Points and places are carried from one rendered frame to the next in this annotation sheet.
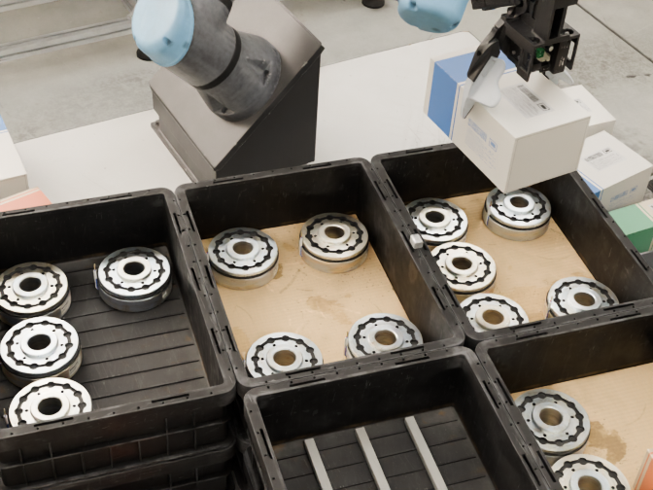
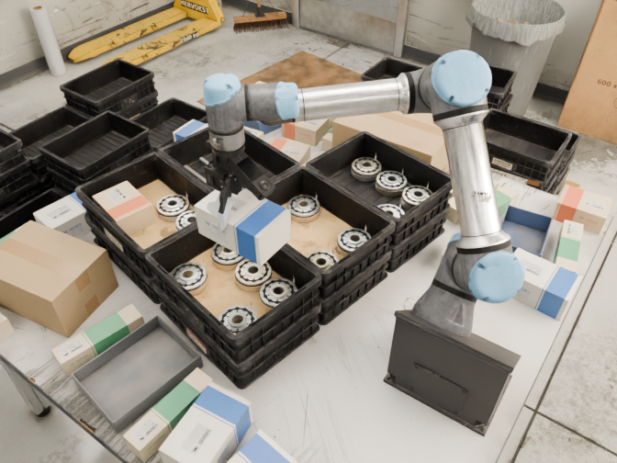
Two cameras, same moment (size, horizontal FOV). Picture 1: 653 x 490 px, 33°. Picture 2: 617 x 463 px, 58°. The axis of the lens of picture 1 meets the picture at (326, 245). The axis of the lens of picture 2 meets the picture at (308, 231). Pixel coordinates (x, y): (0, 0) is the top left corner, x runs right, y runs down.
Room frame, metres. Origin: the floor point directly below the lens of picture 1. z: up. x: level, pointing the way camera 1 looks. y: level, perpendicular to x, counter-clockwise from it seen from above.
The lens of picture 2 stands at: (2.24, -0.49, 2.01)
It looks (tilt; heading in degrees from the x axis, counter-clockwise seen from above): 43 degrees down; 156
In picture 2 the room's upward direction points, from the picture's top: straight up
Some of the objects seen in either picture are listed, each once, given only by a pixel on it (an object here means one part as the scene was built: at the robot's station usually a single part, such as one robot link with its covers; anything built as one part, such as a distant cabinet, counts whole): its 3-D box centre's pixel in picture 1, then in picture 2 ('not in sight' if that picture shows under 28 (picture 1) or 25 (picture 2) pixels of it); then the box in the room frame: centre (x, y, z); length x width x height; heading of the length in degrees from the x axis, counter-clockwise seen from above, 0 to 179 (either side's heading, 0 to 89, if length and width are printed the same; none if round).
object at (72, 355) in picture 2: not in sight; (100, 339); (1.14, -0.64, 0.73); 0.24 x 0.06 x 0.06; 108
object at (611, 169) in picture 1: (583, 186); (208, 434); (1.54, -0.44, 0.75); 0.20 x 0.12 x 0.09; 128
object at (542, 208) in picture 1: (518, 205); (237, 321); (1.33, -0.29, 0.86); 0.10 x 0.10 x 0.01
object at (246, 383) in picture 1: (310, 264); (312, 217); (1.10, 0.02, 0.92); 0.40 x 0.30 x 0.02; 20
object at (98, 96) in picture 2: not in sight; (117, 116); (-0.68, -0.37, 0.37); 0.40 x 0.30 x 0.45; 121
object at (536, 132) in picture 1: (502, 113); (243, 221); (1.24, -0.22, 1.10); 0.20 x 0.12 x 0.09; 31
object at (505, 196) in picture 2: not in sight; (489, 208); (1.11, 0.70, 0.73); 0.24 x 0.06 x 0.06; 106
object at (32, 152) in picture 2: not in sight; (59, 159); (-0.47, -0.71, 0.31); 0.40 x 0.30 x 0.34; 121
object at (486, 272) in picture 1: (461, 266); (252, 271); (1.18, -0.20, 0.86); 0.10 x 0.10 x 0.01
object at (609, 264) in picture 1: (504, 255); (233, 281); (1.21, -0.26, 0.87); 0.40 x 0.30 x 0.11; 20
